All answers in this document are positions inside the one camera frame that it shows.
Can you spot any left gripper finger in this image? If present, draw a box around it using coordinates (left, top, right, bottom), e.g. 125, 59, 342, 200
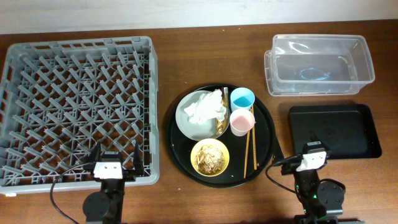
90, 142, 101, 163
133, 142, 144, 175

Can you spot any pink cup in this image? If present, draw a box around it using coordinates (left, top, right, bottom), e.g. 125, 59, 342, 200
229, 109, 256, 137

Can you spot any white napkin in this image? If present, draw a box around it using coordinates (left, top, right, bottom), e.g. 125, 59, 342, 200
184, 89, 227, 124

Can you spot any gold foil wrapper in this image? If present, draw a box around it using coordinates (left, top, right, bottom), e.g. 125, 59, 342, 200
215, 87, 229, 136

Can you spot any light blue cup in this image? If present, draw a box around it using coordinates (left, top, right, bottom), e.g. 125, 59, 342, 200
230, 87, 256, 111

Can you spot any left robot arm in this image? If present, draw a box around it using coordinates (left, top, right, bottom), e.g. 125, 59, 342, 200
83, 143, 144, 223

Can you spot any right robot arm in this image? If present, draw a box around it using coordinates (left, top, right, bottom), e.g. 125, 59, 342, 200
281, 141, 346, 224

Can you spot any grey dishwasher rack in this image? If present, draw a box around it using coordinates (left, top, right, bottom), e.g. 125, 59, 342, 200
1, 36, 160, 196

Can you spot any black rectangular tray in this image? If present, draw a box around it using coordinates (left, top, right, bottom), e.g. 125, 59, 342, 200
288, 104, 382, 159

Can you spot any right wooden chopstick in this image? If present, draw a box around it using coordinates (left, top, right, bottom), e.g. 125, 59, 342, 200
251, 105, 257, 170

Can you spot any wooden chopstick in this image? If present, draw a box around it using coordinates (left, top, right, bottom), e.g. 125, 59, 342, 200
251, 105, 257, 170
244, 131, 251, 179

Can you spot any left wooden chopstick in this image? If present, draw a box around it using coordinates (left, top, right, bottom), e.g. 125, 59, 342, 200
244, 131, 251, 179

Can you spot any yellow bowl with food scraps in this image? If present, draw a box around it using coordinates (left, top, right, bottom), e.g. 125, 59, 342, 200
190, 139, 230, 177

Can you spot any grey plate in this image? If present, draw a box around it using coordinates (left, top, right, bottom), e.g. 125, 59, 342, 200
175, 90, 227, 141

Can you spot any round black tray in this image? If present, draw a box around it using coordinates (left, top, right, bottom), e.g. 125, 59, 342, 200
165, 89, 281, 188

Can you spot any clear plastic bin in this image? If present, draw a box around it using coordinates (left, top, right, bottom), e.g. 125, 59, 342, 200
264, 34, 376, 96

